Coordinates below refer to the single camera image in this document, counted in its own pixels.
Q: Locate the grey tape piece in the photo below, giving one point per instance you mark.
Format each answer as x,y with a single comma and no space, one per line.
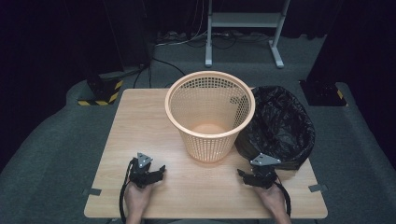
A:
318,188
96,192

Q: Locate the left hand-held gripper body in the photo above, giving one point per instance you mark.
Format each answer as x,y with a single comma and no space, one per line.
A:
140,171

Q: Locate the black plastic garbage bag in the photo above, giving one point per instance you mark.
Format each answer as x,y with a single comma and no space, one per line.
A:
280,124

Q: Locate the grey metal stand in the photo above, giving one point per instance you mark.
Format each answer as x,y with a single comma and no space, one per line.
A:
246,20

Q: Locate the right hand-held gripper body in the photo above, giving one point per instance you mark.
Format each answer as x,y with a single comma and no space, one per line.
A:
264,174

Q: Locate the person's right hand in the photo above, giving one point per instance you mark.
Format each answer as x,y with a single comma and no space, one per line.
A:
273,199

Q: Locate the orange plastic mesh basket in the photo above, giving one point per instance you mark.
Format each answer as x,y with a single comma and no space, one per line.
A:
209,115

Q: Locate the black yellow striped stand base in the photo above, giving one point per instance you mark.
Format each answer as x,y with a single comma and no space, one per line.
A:
104,93

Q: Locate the person's left hand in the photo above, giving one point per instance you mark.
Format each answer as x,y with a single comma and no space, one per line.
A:
137,196

